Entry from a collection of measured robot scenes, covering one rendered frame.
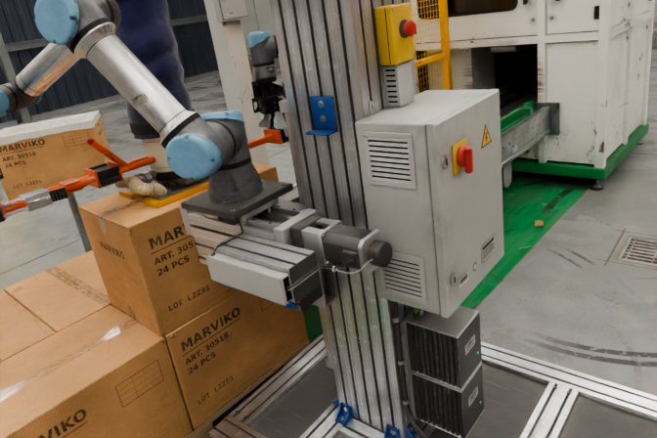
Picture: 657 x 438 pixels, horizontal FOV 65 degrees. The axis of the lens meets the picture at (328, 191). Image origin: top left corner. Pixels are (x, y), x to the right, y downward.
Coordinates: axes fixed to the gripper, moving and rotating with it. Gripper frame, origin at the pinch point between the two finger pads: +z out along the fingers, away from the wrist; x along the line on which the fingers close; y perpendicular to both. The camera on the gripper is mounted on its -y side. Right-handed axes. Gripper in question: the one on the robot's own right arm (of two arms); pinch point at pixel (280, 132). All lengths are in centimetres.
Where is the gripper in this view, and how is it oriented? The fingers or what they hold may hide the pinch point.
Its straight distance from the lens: 187.6
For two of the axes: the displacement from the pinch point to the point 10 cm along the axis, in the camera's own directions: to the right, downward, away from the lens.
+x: 7.1, 1.5, -6.9
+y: -6.9, 3.3, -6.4
